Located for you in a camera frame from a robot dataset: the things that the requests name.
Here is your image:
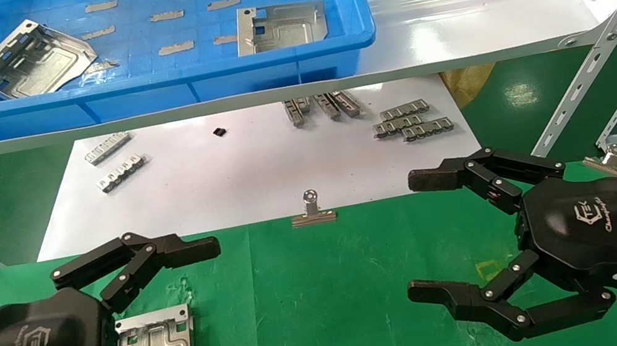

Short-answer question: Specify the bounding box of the blue plastic tray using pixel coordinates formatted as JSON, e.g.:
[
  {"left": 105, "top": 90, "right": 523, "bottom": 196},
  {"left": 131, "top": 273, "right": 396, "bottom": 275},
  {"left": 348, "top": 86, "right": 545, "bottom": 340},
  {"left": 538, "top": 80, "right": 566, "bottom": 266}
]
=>
[{"left": 0, "top": 0, "right": 384, "bottom": 142}]

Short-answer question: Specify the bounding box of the green table cloth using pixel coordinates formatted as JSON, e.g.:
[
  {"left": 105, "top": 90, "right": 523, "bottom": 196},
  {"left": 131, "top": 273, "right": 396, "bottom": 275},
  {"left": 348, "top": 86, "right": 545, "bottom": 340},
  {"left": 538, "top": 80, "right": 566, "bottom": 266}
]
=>
[{"left": 0, "top": 153, "right": 617, "bottom": 346}]

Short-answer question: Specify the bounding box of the white sheet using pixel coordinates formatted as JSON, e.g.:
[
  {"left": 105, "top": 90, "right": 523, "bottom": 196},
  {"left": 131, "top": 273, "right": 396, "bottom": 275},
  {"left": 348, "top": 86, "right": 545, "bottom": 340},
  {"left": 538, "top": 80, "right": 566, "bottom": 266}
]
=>
[{"left": 19, "top": 68, "right": 488, "bottom": 263}]

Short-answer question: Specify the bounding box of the silver binder clip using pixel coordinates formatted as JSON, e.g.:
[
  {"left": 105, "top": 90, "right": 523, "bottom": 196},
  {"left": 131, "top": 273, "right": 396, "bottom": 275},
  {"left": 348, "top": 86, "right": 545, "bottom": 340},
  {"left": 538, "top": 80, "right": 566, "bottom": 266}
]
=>
[
  {"left": 580, "top": 142, "right": 617, "bottom": 185},
  {"left": 287, "top": 186, "right": 338, "bottom": 229}
]

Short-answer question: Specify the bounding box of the white metal shelf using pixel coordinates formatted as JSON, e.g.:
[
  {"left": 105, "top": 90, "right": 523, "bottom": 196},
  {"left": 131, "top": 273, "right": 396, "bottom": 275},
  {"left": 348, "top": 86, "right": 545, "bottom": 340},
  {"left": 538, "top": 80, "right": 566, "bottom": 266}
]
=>
[{"left": 0, "top": 0, "right": 617, "bottom": 156}]

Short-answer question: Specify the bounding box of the flat sheet metal bracket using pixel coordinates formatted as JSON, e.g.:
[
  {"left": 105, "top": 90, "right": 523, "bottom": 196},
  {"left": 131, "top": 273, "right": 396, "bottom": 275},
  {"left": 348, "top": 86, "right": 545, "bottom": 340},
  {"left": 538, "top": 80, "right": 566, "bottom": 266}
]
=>
[{"left": 231, "top": 0, "right": 331, "bottom": 57}]

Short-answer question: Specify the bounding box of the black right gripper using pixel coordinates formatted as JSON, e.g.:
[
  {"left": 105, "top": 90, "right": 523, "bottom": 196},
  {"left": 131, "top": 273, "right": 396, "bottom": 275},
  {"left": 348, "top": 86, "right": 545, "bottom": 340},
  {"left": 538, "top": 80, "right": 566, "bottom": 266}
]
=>
[{"left": 386, "top": 125, "right": 617, "bottom": 346}]

